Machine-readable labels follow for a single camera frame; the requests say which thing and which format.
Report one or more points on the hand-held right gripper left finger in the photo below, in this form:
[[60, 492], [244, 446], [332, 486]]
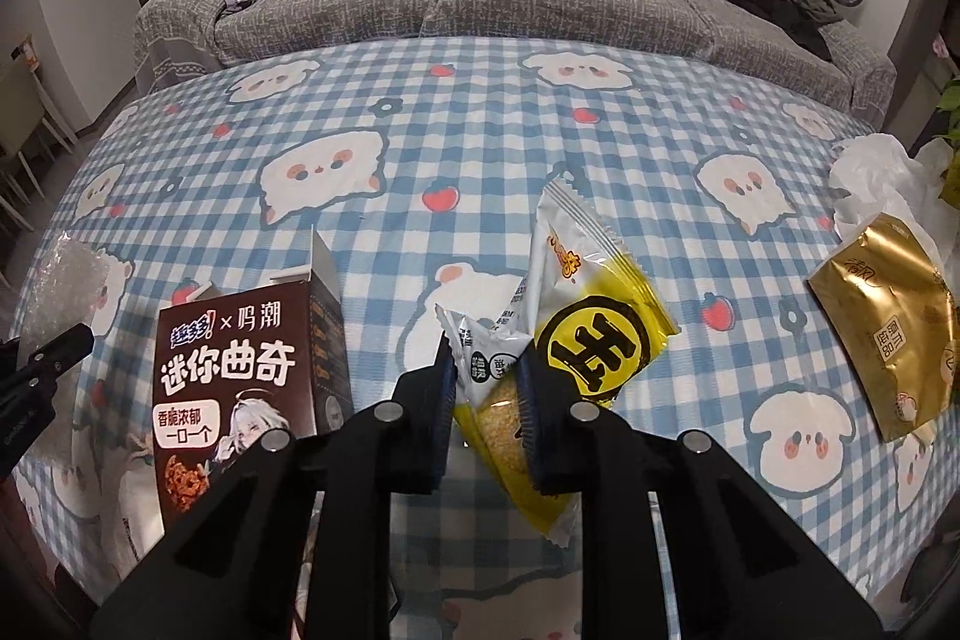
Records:
[[420, 430]]

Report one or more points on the white plastic bag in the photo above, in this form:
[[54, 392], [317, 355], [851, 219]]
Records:
[[877, 175]]

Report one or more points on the blue checked printed tablecloth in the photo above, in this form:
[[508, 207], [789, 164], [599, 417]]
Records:
[[480, 160]]

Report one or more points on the yellow snack packet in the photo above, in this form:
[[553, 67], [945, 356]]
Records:
[[592, 325]]

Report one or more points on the white chair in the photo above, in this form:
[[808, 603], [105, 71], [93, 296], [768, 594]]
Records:
[[22, 111]]

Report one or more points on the gold tissue pack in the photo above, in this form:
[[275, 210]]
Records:
[[892, 325]]

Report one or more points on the clear plastic bag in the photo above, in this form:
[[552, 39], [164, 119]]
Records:
[[71, 287]]

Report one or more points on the small white snack packet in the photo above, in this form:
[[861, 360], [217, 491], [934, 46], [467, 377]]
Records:
[[484, 347]]

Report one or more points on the brown cookie box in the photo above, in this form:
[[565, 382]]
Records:
[[232, 385]]

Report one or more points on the green potted plant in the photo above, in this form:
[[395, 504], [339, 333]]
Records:
[[951, 145]]

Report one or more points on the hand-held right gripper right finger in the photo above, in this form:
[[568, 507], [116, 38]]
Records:
[[551, 430]]

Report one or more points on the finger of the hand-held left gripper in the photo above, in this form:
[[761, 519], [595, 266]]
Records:
[[45, 359]]

